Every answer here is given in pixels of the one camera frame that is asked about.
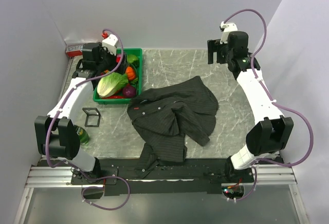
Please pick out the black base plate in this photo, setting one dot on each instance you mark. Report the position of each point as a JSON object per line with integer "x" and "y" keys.
{"x": 193, "y": 175}

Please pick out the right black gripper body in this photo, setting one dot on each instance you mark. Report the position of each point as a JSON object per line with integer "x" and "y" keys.
{"x": 222, "y": 53}

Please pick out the napa cabbage toy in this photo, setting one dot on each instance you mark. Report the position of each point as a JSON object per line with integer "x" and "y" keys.
{"x": 111, "y": 84}

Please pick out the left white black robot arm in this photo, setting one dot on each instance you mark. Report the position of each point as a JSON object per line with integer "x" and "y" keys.
{"x": 56, "y": 134}

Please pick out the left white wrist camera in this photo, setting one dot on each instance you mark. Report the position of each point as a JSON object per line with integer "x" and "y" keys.
{"x": 110, "y": 44}

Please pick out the aluminium rail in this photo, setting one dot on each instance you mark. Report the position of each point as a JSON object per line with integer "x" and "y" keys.
{"x": 60, "y": 177}

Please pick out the black pinstriped shirt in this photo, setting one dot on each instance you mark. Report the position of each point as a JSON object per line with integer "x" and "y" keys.
{"x": 163, "y": 117}

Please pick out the purple onion toy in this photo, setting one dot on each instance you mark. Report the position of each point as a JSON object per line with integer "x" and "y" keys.
{"x": 129, "y": 91}

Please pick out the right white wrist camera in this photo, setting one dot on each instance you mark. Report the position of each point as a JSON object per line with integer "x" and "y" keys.
{"x": 226, "y": 29}

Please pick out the red white cardboard box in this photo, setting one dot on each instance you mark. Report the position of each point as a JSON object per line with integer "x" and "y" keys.
{"x": 73, "y": 50}

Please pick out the green glass bottle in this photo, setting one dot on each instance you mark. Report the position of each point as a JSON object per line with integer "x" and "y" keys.
{"x": 82, "y": 134}

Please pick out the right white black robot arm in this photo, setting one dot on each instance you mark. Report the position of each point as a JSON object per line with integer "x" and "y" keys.
{"x": 272, "y": 129}

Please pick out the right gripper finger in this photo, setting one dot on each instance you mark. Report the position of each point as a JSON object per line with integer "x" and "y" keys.
{"x": 210, "y": 57}
{"x": 212, "y": 45}

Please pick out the red chili pepper toy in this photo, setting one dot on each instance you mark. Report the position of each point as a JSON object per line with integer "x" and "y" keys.
{"x": 113, "y": 97}

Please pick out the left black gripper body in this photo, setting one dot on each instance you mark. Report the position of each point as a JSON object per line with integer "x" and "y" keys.
{"x": 108, "y": 61}

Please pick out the green plastic basket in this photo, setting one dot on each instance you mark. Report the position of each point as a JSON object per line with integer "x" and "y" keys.
{"x": 137, "y": 84}

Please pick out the black square frame stand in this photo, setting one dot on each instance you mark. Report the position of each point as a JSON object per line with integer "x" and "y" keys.
{"x": 93, "y": 117}

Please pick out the small orange pumpkin toy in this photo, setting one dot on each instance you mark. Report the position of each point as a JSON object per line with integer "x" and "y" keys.
{"x": 130, "y": 72}

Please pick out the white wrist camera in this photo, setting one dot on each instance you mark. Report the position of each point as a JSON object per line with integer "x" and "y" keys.
{"x": 110, "y": 44}
{"x": 226, "y": 29}

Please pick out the green bell pepper toy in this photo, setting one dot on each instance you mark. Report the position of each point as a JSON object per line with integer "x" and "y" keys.
{"x": 133, "y": 60}

